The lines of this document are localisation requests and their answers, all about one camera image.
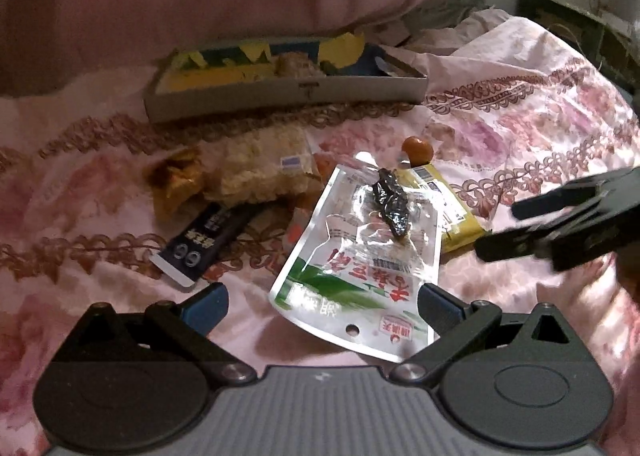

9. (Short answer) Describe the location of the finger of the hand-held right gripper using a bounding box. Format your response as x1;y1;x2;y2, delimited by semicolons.
511;180;608;223
473;221;571;264

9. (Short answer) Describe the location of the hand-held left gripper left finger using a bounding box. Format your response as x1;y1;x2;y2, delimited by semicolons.
55;282;256;384

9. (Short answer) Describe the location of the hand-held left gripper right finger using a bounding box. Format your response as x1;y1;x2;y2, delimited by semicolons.
390;282;583;384

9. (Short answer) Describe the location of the yellow snack packet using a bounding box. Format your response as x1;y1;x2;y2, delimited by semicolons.
400;163;487;254

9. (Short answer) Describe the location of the black snack packet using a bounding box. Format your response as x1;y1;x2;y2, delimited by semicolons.
150;203;256;292

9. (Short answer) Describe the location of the clear pouch with green print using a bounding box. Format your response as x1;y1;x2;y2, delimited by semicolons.
268;151;443;363

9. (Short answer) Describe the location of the orange snack packet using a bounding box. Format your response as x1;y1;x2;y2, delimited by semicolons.
280;208;313;257

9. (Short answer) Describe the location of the golden snack wrapper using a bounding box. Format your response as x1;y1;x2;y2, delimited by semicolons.
149;148;206;222

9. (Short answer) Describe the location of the small orange round candy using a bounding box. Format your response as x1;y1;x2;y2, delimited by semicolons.
402;136;433;163

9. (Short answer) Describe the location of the rice cracker packet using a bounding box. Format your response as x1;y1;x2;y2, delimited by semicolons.
202;128;323;204

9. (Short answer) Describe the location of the shallow cardboard box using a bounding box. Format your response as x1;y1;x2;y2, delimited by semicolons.
143;33;430;124

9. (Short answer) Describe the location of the floral pink bedsheet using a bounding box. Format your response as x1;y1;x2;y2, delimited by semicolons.
0;11;640;456

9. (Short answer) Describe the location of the dark dried snack piece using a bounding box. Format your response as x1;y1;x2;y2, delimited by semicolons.
370;168;413;239

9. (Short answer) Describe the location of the dark cabinet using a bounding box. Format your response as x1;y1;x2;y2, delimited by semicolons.
515;0;640;92

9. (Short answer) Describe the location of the grey green cloth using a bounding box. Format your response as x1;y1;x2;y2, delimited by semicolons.
395;0;493;44

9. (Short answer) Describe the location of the yellow flat wrapper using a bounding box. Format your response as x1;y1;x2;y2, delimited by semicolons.
157;66;281;92

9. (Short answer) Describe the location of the small cracker packet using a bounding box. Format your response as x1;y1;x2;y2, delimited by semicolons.
275;52;326;79

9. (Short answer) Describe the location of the pink curtain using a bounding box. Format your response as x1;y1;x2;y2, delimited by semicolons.
0;0;491;97

